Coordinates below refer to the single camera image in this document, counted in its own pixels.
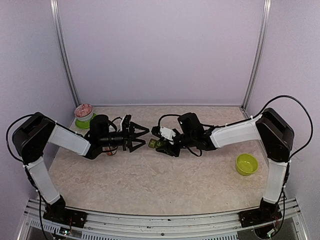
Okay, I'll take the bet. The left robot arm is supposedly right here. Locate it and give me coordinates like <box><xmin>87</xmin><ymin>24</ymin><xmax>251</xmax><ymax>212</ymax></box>
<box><xmin>6</xmin><ymin>112</ymin><xmax>150</xmax><ymax>223</ymax></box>

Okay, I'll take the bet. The right aluminium frame post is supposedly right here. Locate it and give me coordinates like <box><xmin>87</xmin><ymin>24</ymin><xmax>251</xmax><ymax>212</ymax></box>
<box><xmin>241</xmin><ymin>0</ymin><xmax>272</xmax><ymax>111</ymax></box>

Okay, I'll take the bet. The left aluminium frame post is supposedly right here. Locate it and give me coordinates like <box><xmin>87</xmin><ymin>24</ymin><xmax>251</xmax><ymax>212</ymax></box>
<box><xmin>50</xmin><ymin>0</ymin><xmax>81</xmax><ymax>107</ymax></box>

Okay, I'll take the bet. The lime green plate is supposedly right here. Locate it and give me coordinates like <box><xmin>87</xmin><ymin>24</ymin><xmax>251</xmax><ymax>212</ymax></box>
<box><xmin>75</xmin><ymin>113</ymin><xmax>96</xmax><ymax>130</ymax></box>

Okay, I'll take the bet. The red patterned white bowl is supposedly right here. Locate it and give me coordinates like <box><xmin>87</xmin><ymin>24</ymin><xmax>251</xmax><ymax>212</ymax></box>
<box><xmin>74</xmin><ymin>103</ymin><xmax>94</xmax><ymax>122</ymax></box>

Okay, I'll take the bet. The lime green bowl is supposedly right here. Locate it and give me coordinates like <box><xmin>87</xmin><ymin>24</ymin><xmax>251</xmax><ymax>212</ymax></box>
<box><xmin>235</xmin><ymin>153</ymin><xmax>259</xmax><ymax>176</ymax></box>

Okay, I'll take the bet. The front aluminium rail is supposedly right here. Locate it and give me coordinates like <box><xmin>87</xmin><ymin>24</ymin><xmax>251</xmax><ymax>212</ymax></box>
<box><xmin>14</xmin><ymin>198</ymin><xmax>310</xmax><ymax>240</ymax></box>

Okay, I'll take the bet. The aluminium frame post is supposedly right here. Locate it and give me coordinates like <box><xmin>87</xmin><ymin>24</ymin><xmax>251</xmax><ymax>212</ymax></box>
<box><xmin>50</xmin><ymin>0</ymin><xmax>81</xmax><ymax>107</ymax></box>
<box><xmin>241</xmin><ymin>0</ymin><xmax>272</xmax><ymax>111</ymax></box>

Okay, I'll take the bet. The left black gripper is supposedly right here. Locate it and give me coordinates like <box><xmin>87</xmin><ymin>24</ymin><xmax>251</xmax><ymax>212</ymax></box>
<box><xmin>99</xmin><ymin>121</ymin><xmax>150</xmax><ymax>152</ymax></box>

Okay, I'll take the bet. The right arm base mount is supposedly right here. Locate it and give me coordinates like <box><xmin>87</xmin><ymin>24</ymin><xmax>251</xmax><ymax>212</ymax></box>
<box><xmin>238</xmin><ymin>199</ymin><xmax>282</xmax><ymax>228</ymax></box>

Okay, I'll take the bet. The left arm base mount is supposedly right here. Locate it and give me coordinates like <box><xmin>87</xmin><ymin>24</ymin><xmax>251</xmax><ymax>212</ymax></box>
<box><xmin>43</xmin><ymin>195</ymin><xmax>87</xmax><ymax>229</ymax></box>

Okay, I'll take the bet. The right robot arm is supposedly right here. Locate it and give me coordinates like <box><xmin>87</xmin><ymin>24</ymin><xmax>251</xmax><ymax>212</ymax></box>
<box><xmin>155</xmin><ymin>108</ymin><xmax>303</xmax><ymax>222</ymax></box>

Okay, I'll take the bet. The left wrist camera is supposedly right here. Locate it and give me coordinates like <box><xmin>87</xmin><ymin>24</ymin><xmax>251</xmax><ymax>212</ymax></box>
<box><xmin>120</xmin><ymin>114</ymin><xmax>132</xmax><ymax>132</ymax></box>

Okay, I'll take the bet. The green weekly pill organizer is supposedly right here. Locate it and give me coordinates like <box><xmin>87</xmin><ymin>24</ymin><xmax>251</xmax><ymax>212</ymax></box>
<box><xmin>148</xmin><ymin>138</ymin><xmax>166</xmax><ymax>149</ymax></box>

